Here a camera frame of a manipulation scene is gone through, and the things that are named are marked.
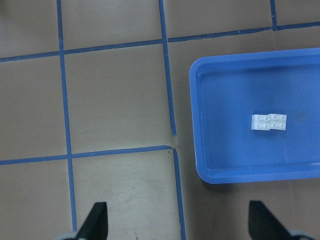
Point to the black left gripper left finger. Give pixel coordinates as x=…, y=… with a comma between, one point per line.
x=95, y=226

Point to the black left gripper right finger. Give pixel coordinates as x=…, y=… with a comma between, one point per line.
x=263, y=225

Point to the white studded block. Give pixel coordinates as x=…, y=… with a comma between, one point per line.
x=260, y=122

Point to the white smooth block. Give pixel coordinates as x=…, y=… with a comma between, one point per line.
x=277, y=121

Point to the blue plastic tray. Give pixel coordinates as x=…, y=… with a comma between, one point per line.
x=225, y=92

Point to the brown paper table cover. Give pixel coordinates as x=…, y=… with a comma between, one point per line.
x=95, y=106

